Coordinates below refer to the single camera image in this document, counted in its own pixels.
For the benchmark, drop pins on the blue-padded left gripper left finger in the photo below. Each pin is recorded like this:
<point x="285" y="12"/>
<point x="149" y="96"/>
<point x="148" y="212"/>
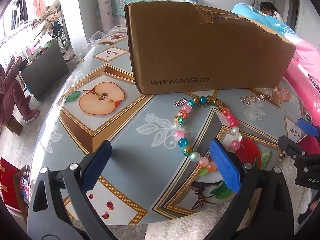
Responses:
<point x="47" y="215"/>

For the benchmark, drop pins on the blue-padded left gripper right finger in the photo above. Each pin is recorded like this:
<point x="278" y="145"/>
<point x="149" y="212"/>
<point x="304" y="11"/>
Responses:
<point x="273" y="218"/>

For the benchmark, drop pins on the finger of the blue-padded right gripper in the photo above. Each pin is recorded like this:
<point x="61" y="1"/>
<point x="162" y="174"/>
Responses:
<point x="291" y="148"/>
<point x="308" y="127"/>

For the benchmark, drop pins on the small silver spring clip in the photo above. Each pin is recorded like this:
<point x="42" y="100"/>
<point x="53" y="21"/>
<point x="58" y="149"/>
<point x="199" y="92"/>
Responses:
<point x="180" y="102"/>

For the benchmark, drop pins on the pink floral blanket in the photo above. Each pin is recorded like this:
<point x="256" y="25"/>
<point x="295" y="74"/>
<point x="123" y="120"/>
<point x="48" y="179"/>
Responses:
<point x="303" y="75"/>

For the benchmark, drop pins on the patterned fruit tablecloth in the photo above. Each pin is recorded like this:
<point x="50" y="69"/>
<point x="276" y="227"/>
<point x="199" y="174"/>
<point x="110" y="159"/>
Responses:
<point x="148" y="179"/>

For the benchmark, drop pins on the person in maroon pyjamas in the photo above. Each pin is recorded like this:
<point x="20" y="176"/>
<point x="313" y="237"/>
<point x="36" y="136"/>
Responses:
<point x="12" y="94"/>

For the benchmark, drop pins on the girl with dark hair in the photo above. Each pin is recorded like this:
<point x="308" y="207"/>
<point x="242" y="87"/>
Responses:
<point x="269" y="9"/>

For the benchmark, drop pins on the dark grey cabinet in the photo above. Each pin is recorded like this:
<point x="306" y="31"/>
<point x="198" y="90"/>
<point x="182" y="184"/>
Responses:
<point x="44" y="71"/>

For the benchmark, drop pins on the blue patterned quilt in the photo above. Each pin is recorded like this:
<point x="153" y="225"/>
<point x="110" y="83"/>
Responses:
<point x="246" y="10"/>

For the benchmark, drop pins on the brown cardboard box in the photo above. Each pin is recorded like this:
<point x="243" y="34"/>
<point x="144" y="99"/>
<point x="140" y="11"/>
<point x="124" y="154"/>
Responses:
<point x="183" y="47"/>

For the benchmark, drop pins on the pile of clothes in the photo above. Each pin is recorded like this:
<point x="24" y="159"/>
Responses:
<point x="44" y="24"/>

